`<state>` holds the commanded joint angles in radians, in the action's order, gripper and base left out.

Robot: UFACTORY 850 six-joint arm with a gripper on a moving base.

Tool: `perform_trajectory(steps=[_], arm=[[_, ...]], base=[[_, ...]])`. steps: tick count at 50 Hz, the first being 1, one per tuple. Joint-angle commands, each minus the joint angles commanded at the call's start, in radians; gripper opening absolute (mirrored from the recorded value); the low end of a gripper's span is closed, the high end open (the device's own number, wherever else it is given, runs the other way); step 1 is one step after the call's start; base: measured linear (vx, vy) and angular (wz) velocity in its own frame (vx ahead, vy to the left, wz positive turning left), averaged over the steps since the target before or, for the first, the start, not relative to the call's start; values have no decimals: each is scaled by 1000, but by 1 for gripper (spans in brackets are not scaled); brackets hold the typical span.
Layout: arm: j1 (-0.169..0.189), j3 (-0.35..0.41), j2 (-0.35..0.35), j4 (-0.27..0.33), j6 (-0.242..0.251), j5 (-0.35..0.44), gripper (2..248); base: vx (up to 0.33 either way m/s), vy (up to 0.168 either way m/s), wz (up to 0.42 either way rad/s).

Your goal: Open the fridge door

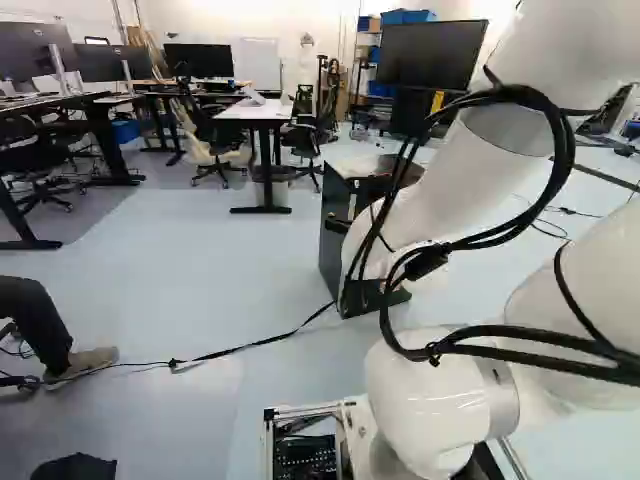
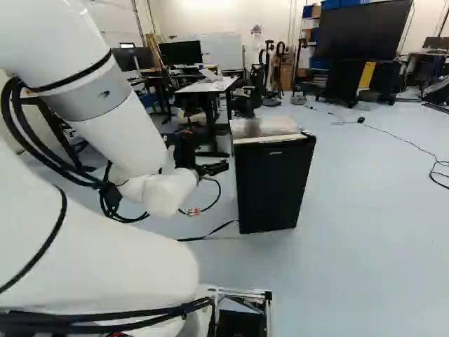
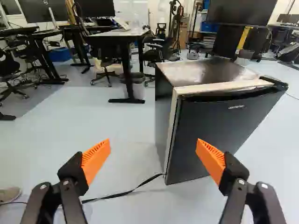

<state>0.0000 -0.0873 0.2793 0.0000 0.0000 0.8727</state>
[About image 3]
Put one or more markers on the black office chair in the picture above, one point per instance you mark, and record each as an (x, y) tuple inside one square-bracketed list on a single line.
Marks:
[(154, 49)]

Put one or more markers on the large black screen on stand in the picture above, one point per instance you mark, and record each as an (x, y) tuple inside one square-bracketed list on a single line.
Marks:
[(236, 21)]

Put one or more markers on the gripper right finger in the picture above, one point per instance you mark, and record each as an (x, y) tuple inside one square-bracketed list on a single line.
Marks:
[(230, 170)]

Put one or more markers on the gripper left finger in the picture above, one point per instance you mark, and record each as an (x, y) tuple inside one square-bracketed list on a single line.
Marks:
[(77, 168)]

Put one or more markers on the small black fridge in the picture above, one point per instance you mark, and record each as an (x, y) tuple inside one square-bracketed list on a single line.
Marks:
[(210, 112)]

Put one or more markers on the grey desk with black legs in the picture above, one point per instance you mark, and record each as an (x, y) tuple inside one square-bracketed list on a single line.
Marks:
[(121, 46)]

